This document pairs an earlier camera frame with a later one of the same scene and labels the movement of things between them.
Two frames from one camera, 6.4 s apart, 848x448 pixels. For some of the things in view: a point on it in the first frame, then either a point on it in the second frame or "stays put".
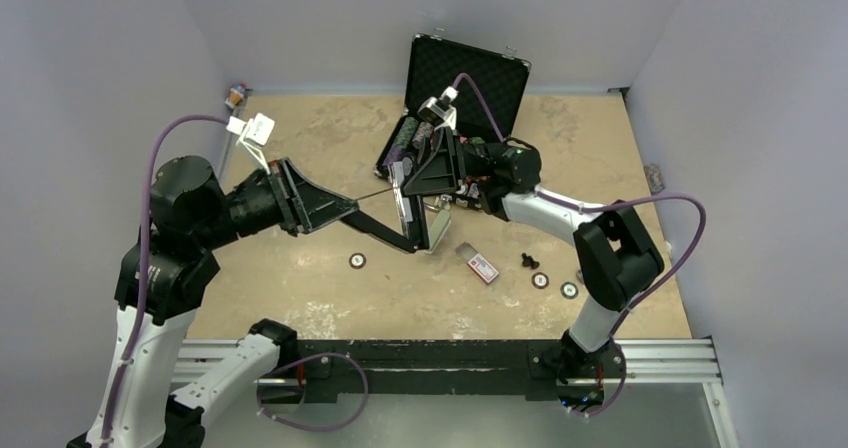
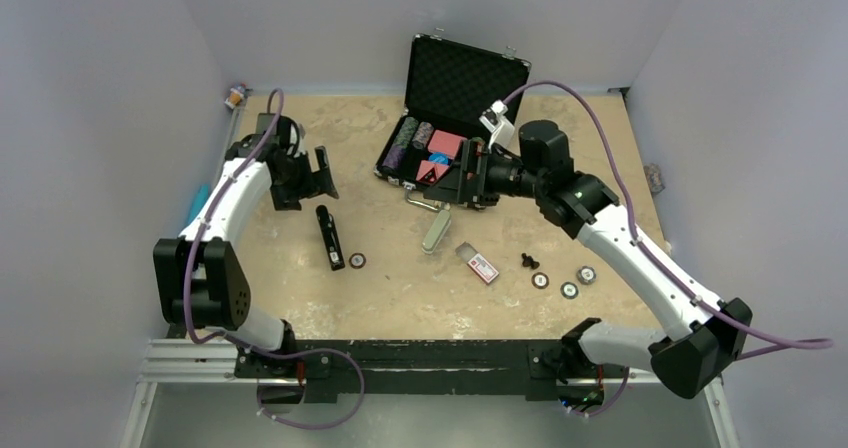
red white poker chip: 540,280 stays put
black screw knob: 528,261 stays put
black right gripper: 438,174 -> 456,186
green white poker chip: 569,290 stays put
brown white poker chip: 357,260 stays put
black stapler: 411,213 -> 331,238
